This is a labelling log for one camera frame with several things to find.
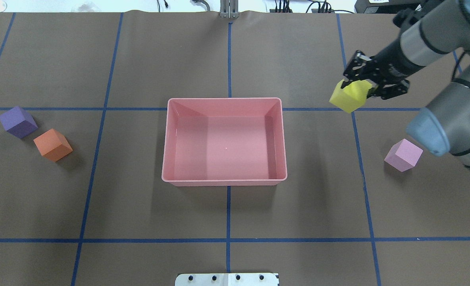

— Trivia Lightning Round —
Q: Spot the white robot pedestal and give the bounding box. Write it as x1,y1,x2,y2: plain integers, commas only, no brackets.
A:
175,272,280,286

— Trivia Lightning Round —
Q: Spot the pink foam block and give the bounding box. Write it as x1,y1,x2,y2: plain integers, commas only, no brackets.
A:
384,138,423,172

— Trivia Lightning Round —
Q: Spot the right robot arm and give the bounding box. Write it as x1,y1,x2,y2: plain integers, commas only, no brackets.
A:
334,0,470,172

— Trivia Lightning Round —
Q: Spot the orange foam block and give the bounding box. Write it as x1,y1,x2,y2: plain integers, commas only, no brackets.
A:
33,128,73,162

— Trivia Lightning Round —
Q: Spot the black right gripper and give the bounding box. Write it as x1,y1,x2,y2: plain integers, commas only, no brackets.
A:
343,50,410,100

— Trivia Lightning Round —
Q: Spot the aluminium frame post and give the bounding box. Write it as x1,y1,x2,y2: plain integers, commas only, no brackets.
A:
219,0,240,19

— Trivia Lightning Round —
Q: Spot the pink plastic bin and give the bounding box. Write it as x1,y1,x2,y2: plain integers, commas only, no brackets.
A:
161,97,288,187

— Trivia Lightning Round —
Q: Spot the purple foam block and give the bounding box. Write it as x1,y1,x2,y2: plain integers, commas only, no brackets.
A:
0,106,39,139

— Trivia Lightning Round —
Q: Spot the yellow foam block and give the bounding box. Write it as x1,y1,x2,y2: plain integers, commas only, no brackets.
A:
329,79,373,113

